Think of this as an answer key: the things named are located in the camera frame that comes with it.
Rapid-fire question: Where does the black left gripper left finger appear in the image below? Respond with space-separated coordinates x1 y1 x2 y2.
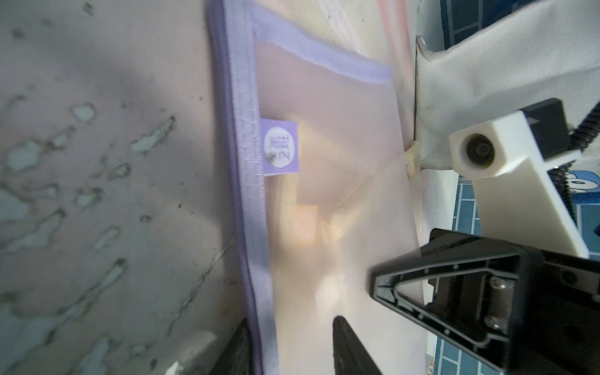
209 319 253 375

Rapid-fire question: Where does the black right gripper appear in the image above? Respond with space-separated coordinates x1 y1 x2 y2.
370 229 599 374

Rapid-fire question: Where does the white canvas Doraemon tote bag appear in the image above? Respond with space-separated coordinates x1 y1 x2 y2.
414 0 600 207

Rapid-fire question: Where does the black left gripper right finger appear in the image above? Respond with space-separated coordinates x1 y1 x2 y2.
333 316 382 375

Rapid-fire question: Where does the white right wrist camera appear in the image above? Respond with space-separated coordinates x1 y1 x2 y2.
449 98 589 259

